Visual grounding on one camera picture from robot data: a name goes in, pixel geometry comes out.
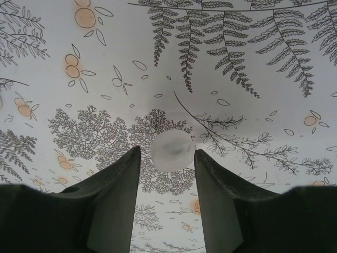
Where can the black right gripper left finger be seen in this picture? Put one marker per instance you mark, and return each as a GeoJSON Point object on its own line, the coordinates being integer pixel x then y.
{"type": "Point", "coordinates": [65, 224]}

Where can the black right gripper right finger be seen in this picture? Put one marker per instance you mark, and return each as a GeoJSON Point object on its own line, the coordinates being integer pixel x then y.
{"type": "Point", "coordinates": [263, 224]}

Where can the translucent white bottle cap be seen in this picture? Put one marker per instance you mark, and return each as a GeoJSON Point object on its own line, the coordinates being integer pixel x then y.
{"type": "Point", "coordinates": [171, 150]}

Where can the floral patterned tablecloth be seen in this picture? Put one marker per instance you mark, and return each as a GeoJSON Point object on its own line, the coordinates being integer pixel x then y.
{"type": "Point", "coordinates": [168, 66]}

